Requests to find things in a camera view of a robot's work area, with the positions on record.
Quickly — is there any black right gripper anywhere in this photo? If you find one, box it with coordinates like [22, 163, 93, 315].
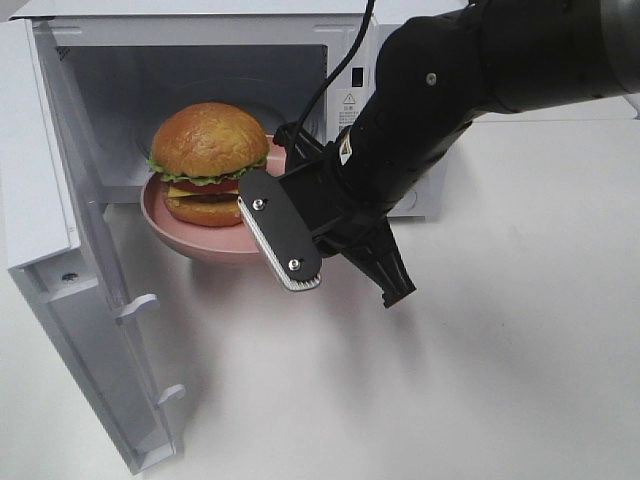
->
[273, 123, 416, 308]

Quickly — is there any pink round plate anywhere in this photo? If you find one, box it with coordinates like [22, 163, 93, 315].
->
[140, 135, 284, 263]

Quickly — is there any burger with lettuce and cheese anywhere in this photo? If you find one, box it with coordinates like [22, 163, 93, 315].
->
[148, 102, 270, 227]

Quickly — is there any white microwave door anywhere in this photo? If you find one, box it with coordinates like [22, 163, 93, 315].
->
[1, 18, 184, 473]

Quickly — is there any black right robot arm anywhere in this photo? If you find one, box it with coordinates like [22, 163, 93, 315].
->
[280, 1, 639, 306]

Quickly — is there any white microwave oven body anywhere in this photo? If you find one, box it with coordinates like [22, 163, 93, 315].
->
[9, 0, 449, 221]

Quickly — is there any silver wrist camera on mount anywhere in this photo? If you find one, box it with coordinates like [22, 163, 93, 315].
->
[238, 170, 322, 292]

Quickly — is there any black camera cable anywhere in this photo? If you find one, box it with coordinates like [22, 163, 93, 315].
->
[292, 0, 377, 144]

